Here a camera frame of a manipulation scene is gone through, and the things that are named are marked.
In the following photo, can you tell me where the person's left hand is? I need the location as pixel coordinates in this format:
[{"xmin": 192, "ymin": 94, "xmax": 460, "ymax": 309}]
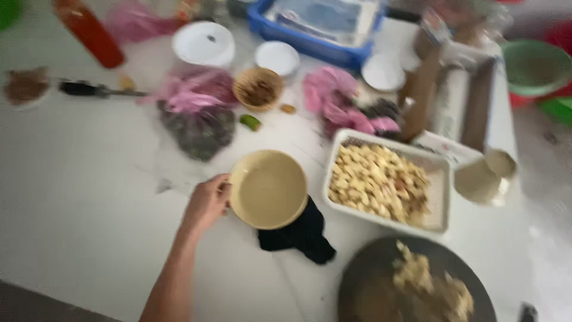
[{"xmin": 183, "ymin": 174, "xmax": 232, "ymax": 234}]

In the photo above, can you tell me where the beige plastic bowl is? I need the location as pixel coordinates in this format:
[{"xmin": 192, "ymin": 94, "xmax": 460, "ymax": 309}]
[{"xmin": 229, "ymin": 150, "xmax": 309, "ymax": 230}]

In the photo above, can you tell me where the clear bag of dark leaves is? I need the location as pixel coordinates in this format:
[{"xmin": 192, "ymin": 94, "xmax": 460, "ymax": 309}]
[{"xmin": 157, "ymin": 102, "xmax": 236, "ymax": 162}]

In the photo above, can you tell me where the green vegetable piece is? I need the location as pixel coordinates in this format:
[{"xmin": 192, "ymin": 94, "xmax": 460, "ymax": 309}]
[{"xmin": 240, "ymin": 114, "xmax": 262, "ymax": 132}]

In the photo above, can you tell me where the black cloth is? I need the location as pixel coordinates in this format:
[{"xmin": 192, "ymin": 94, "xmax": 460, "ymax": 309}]
[{"xmin": 258, "ymin": 196, "xmax": 337, "ymax": 265}]

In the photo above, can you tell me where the small woven basket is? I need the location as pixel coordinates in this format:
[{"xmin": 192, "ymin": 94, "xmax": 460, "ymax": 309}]
[{"xmin": 233, "ymin": 67, "xmax": 284, "ymax": 112}]

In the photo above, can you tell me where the small white round lid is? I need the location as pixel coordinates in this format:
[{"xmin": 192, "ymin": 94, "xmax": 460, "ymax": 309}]
[{"xmin": 255, "ymin": 41, "xmax": 301, "ymax": 79}]

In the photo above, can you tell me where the crumpled pink plastic bag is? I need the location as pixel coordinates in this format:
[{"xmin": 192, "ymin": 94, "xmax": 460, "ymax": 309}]
[{"xmin": 304, "ymin": 67, "xmax": 400, "ymax": 137}]

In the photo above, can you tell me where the large white round lid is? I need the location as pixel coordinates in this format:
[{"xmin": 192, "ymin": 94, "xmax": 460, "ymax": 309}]
[{"xmin": 172, "ymin": 21, "xmax": 236, "ymax": 69}]

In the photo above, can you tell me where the heap of chopped pale pieces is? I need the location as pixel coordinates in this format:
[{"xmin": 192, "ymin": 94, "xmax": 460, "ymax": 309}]
[{"xmin": 329, "ymin": 144, "xmax": 430, "ymax": 224}]

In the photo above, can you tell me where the blue plastic crate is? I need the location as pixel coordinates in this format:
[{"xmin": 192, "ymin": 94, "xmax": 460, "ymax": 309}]
[{"xmin": 247, "ymin": 0, "xmax": 386, "ymax": 70}]

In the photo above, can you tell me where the dark round pan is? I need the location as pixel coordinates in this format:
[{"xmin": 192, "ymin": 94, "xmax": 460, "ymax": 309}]
[{"xmin": 338, "ymin": 236, "xmax": 498, "ymax": 322}]

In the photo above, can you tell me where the pink bag behind bottle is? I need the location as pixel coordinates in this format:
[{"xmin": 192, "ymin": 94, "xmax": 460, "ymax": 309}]
[{"xmin": 105, "ymin": 1, "xmax": 181, "ymax": 44}]

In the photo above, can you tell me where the white plate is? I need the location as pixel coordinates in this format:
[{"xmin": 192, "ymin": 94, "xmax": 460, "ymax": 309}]
[{"xmin": 361, "ymin": 55, "xmax": 406, "ymax": 92}]

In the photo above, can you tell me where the red sauce bottle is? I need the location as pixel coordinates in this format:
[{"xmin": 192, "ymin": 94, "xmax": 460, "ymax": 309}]
[{"xmin": 52, "ymin": 0, "xmax": 125, "ymax": 69}]

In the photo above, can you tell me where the white rectangular basket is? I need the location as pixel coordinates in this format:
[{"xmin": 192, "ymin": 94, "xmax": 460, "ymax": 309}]
[{"xmin": 322, "ymin": 129, "xmax": 451, "ymax": 234}]

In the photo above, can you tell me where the bowl of brown powder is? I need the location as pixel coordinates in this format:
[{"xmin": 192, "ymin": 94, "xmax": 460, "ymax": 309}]
[{"xmin": 4, "ymin": 67, "xmax": 51, "ymax": 108}]

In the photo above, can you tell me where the pale mash in pan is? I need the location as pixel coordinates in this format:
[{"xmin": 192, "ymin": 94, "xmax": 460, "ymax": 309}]
[{"xmin": 392, "ymin": 241, "xmax": 474, "ymax": 322}]

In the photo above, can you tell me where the open cardboard box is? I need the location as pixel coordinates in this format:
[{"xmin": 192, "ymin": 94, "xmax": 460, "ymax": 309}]
[{"xmin": 399, "ymin": 27, "xmax": 503, "ymax": 153}]

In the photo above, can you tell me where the white plastic jug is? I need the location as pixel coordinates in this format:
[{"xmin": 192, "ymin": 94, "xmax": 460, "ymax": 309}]
[{"xmin": 454, "ymin": 149, "xmax": 517, "ymax": 207}]

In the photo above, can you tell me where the green round object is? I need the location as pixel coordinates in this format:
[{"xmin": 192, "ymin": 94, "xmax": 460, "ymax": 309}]
[{"xmin": 0, "ymin": 0, "xmax": 23, "ymax": 31}]

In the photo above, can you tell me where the green plastic basin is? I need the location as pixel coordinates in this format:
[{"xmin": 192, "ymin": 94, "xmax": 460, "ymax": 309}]
[{"xmin": 501, "ymin": 39, "xmax": 572, "ymax": 97}]

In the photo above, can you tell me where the black-handled knife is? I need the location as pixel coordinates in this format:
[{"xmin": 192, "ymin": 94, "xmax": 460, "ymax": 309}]
[{"xmin": 58, "ymin": 80, "xmax": 148, "ymax": 99}]

